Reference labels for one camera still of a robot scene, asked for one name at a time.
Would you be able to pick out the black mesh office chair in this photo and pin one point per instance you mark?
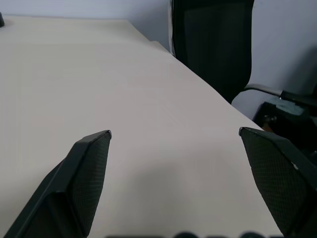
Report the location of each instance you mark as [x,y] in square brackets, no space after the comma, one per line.
[213,47]

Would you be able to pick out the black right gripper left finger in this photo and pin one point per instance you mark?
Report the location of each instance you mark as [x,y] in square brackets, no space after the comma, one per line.
[81,178]

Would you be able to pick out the small black object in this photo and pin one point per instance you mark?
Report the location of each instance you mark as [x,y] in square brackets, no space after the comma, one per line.
[1,19]

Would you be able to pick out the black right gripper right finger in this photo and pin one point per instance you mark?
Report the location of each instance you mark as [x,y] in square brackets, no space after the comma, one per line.
[280,178]

